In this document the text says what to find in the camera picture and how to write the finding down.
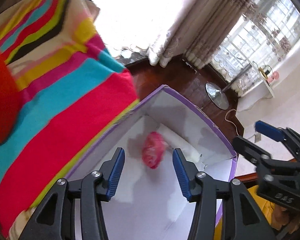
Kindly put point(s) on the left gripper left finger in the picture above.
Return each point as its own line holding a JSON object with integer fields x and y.
{"x": 74, "y": 208}

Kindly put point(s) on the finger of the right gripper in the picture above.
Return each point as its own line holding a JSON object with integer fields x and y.
{"x": 274, "y": 133}
{"x": 252, "y": 152}

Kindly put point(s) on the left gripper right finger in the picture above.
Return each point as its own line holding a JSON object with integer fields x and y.
{"x": 241, "y": 216}

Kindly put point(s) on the white tissue pack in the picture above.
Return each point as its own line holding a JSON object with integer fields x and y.
{"x": 175, "y": 141}

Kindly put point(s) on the pink round floral pouch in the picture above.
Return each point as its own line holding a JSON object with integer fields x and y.
{"x": 153, "y": 150}

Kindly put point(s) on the yellow sofa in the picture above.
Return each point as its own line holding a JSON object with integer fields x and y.
{"x": 277, "y": 216}

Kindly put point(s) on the white side table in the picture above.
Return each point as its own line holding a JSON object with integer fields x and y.
{"x": 261, "y": 90}

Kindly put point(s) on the round chrome lamp base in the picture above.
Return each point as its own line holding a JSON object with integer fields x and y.
{"x": 217, "y": 96}

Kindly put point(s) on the purple white storage box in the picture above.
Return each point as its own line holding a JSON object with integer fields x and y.
{"x": 148, "y": 203}

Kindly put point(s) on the lace window curtain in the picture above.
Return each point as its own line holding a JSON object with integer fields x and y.
{"x": 263, "y": 36}

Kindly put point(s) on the striped colourful table cloth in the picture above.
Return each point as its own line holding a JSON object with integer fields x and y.
{"x": 71, "y": 89}

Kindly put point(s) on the red thermos flask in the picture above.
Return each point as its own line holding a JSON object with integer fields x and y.
{"x": 10, "y": 101}

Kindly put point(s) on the beige curtain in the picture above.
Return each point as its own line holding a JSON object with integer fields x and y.
{"x": 198, "y": 31}

